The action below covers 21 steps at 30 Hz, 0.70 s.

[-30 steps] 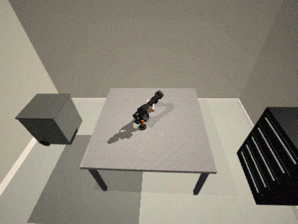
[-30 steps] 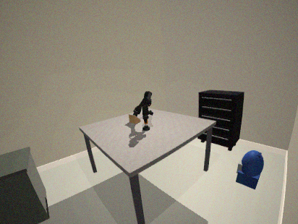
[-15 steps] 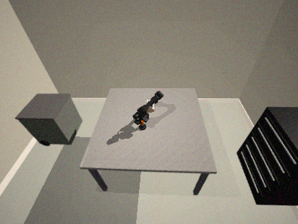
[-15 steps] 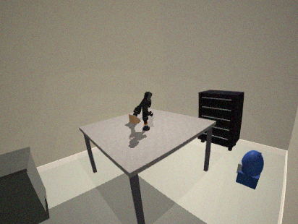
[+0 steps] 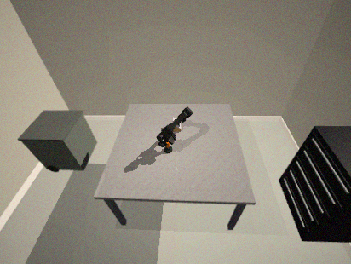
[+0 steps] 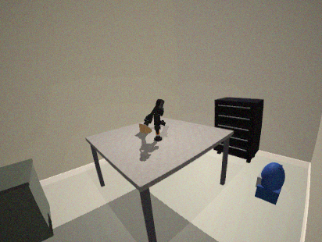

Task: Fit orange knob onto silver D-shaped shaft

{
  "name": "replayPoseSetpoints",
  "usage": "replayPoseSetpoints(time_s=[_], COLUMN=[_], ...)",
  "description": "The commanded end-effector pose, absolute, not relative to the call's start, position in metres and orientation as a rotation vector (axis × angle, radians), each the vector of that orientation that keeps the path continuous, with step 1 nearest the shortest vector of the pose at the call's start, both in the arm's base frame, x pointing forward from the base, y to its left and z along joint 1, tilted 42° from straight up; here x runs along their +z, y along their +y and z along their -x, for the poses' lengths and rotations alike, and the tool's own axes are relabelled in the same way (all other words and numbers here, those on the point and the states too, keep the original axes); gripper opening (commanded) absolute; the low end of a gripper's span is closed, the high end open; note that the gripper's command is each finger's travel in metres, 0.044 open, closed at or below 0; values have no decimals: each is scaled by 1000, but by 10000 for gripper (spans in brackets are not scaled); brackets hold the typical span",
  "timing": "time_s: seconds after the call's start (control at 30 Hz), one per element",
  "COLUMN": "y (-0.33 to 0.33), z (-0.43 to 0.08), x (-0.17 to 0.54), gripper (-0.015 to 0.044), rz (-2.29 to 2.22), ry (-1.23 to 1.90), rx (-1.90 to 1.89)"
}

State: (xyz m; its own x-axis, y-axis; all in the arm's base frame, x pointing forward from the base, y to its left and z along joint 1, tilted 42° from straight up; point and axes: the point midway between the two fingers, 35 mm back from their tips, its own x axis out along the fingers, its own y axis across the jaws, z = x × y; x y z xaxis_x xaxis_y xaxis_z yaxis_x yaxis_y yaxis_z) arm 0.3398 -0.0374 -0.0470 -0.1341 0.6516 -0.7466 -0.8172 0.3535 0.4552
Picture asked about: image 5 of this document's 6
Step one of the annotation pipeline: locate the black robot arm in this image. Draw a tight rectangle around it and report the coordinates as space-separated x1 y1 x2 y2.
157 107 193 145

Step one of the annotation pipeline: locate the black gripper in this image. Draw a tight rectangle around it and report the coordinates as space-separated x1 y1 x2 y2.
158 133 176 147

